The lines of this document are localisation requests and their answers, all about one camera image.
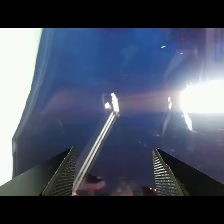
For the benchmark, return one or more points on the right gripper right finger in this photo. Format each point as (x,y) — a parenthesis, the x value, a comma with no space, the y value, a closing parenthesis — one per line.
(180,181)

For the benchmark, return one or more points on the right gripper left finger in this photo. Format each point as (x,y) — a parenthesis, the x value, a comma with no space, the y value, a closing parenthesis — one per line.
(50,181)

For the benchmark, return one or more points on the white garment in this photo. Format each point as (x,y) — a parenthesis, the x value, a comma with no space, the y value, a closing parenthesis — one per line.
(13,93)

